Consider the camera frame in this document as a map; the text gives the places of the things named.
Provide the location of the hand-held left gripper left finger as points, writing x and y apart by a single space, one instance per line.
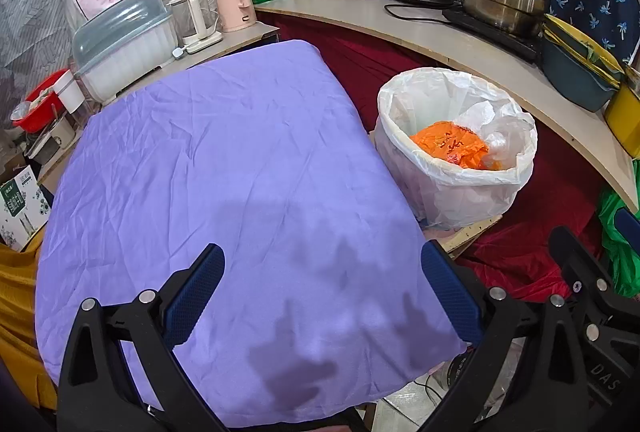
195 292

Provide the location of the white glass kettle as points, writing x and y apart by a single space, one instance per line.
192 19

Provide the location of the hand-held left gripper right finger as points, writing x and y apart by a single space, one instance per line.
450 297

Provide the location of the bin with white plastic liner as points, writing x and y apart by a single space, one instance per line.
450 202

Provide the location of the purple table cloth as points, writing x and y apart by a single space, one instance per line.
225 161

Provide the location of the red plastic basin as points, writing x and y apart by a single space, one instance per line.
37 104

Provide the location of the white floral cardboard box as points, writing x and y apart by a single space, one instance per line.
20 207

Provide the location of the white cup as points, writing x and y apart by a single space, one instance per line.
70 94

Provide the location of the small wooden stool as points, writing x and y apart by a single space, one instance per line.
475 232

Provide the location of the green plastic bag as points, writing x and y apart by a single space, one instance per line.
620 252

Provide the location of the white foam net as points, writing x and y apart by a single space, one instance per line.
500 131

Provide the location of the white dish storage box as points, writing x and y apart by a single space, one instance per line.
125 46

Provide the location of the yellow cloth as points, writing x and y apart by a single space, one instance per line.
15 312

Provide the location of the beige small pot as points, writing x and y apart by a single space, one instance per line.
50 141

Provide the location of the grey plastic sheet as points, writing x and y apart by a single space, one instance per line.
30 11

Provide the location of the orange plastic bag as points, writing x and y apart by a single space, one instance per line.
450 144

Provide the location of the black induction cooker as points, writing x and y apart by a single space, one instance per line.
495 34

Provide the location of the pink electric kettle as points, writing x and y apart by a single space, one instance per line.
232 1

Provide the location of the red curtain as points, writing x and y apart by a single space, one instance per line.
350 56

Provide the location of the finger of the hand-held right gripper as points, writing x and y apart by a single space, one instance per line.
629 224
575 262

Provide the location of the shiny red bag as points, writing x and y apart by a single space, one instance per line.
510 267

